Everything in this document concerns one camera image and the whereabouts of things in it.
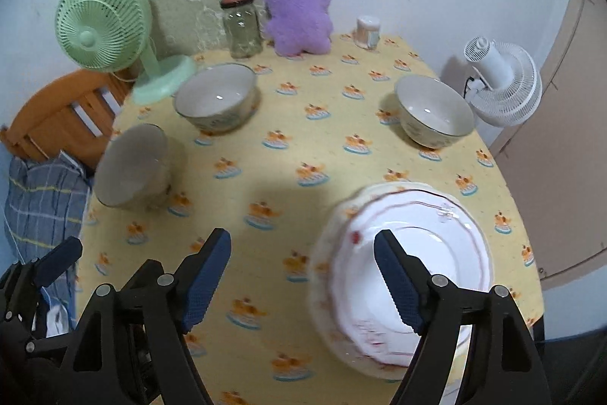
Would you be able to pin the wooden bed headboard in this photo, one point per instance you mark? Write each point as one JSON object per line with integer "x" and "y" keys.
{"x": 52, "y": 115}

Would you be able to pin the beige door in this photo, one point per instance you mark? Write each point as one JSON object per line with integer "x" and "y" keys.
{"x": 569, "y": 149}

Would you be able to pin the white plate with red pattern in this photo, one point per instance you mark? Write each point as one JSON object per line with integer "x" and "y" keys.
{"x": 436, "y": 243}

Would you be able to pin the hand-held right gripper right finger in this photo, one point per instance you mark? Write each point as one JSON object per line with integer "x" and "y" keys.
{"x": 396, "y": 281}

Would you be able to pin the purple plush toy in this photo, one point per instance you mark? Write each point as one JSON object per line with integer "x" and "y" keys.
{"x": 296, "y": 11}

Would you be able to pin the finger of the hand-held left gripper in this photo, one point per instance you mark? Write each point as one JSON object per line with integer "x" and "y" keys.
{"x": 142, "y": 273}
{"x": 61, "y": 258}

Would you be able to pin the yellow printed tablecloth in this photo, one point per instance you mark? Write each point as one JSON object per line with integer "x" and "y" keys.
{"x": 294, "y": 139}

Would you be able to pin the blue plaid blanket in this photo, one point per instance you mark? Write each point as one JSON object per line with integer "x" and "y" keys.
{"x": 38, "y": 205}

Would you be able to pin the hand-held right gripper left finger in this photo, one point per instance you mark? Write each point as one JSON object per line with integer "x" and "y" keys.
{"x": 208, "y": 277}

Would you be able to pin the glass jar with lid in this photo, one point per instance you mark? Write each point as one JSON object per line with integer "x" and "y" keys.
{"x": 242, "y": 30}

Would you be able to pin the grey floral ceramic bowl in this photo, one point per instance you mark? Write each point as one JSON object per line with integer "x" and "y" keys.
{"x": 213, "y": 92}
{"x": 431, "y": 106}
{"x": 128, "y": 167}

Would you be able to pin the large round floral plate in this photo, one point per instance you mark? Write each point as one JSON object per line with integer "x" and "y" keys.
{"x": 314, "y": 286}

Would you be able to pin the white desk fan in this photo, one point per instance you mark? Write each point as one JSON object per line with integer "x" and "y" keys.
{"x": 507, "y": 77}

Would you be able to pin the cotton swab container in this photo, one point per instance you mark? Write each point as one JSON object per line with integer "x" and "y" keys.
{"x": 367, "y": 32}

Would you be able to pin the scalloped floral plate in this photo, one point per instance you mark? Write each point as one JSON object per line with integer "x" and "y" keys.
{"x": 332, "y": 272}

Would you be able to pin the green desk fan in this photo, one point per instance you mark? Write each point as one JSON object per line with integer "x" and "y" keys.
{"x": 90, "y": 35}

